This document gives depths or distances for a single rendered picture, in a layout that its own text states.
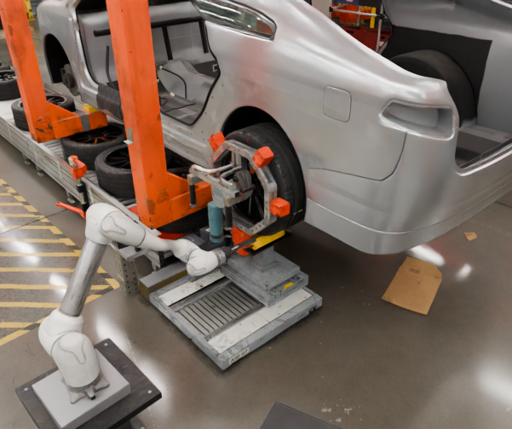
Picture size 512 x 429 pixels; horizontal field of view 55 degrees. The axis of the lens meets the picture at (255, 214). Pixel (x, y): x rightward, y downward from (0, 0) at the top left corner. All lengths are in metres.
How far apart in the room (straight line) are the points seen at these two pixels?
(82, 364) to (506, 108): 3.13
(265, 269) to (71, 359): 1.42
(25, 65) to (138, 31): 2.00
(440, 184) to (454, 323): 1.29
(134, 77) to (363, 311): 2.02
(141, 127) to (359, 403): 1.93
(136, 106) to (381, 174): 1.39
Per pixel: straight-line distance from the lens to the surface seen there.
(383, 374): 3.02
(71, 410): 2.49
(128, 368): 2.65
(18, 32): 4.62
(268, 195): 2.70
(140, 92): 2.87
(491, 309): 3.65
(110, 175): 4.13
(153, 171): 3.06
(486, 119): 4.00
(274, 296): 3.18
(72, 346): 2.37
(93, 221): 2.39
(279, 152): 2.75
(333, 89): 2.39
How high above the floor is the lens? 2.20
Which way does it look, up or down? 31 degrees down
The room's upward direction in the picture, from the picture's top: 1 degrees counter-clockwise
